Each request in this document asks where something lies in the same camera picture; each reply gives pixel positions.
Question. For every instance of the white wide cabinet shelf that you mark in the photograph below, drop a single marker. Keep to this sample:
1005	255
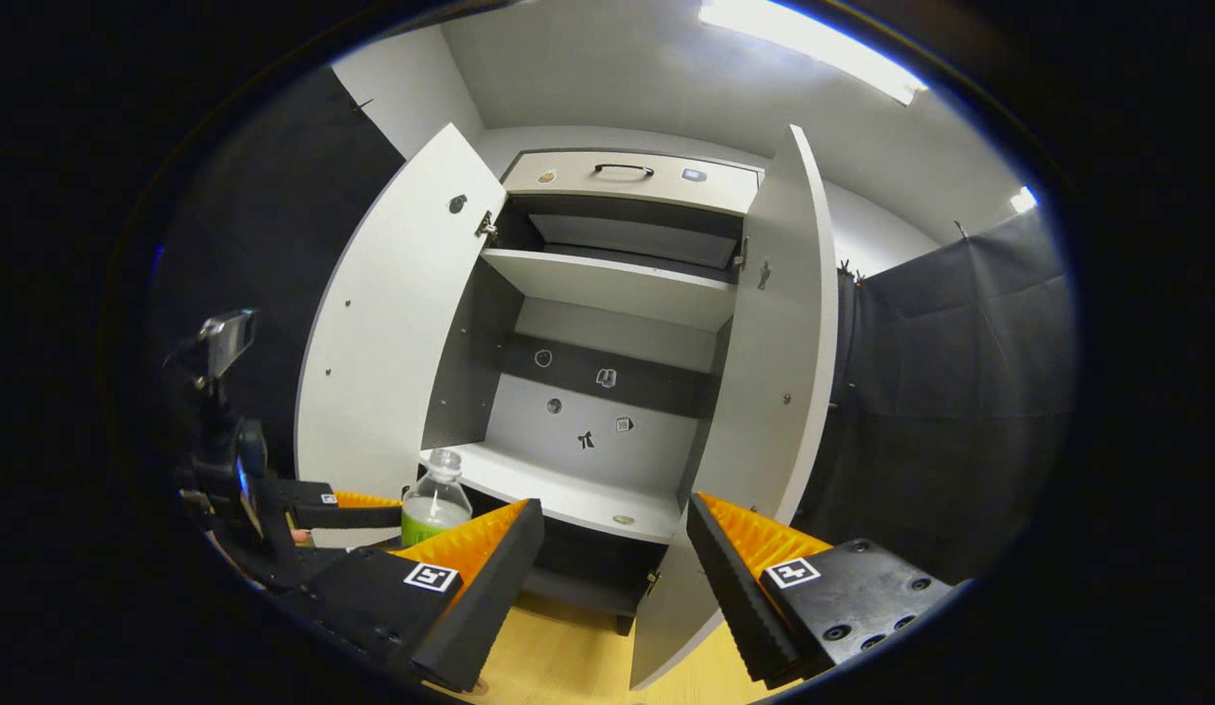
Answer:
568	494

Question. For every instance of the small ceiling light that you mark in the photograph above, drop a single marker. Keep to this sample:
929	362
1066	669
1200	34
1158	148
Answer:
1023	200

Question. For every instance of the green label plastic bottle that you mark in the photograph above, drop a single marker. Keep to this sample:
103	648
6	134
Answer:
436	504

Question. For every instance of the white cabinet door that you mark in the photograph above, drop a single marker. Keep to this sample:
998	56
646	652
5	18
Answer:
764	372
392	323

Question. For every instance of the long ceiling light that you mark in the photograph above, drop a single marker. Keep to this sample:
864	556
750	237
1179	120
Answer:
813	44

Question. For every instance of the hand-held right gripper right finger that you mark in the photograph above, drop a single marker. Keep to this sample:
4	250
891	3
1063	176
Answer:
734	587

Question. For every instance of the beige cabinet drawer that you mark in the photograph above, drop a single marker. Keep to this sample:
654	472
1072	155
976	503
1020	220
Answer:
627	186

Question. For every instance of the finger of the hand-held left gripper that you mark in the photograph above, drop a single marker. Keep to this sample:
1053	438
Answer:
333	509

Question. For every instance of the white narrow cabinet shelf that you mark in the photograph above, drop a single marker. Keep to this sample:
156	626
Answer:
617	284

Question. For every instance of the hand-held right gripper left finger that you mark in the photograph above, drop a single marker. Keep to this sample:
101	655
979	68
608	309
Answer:
490	587

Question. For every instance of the black backdrop cloth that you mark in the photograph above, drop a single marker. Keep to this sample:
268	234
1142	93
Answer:
959	392
264	215

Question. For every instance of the grey and white cabinet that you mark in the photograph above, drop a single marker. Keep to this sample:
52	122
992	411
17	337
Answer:
470	362

